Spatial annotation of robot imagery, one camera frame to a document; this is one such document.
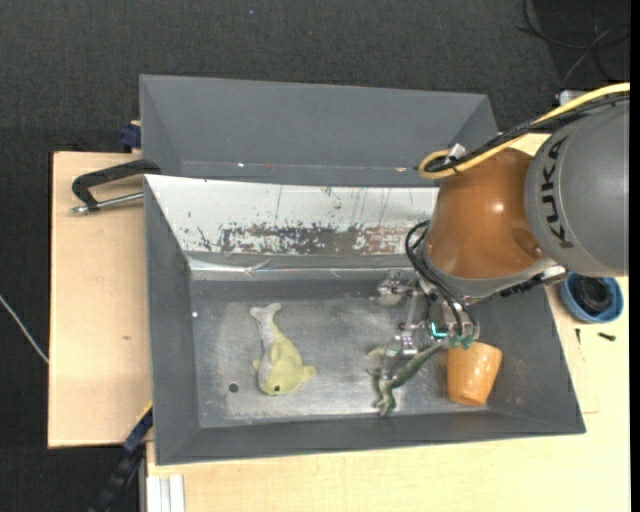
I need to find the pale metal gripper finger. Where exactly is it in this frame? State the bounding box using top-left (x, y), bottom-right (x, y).
top-left (371, 269), bottom-right (419, 307)
top-left (368, 333), bottom-right (424, 380)

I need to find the green toy dinosaur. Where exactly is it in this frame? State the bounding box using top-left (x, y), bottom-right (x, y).
top-left (366, 339), bottom-right (447, 418)

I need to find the orange cup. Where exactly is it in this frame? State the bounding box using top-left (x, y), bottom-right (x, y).
top-left (445, 341), bottom-right (504, 407)

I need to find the grey metal bin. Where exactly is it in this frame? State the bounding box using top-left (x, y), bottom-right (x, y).
top-left (138, 73), bottom-right (587, 466)

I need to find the yellow and grey toy whale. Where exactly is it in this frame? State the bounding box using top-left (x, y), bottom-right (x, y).
top-left (248, 302), bottom-right (318, 397)

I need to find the blue round bowl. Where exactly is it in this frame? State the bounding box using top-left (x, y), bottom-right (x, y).
top-left (559, 274), bottom-right (625, 323)

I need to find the pale brown flat board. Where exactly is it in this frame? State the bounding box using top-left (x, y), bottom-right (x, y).
top-left (47, 151), bottom-right (154, 449)

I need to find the black cylinder on white bracket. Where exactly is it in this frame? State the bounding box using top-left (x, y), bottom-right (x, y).
top-left (499, 265), bottom-right (569, 299)

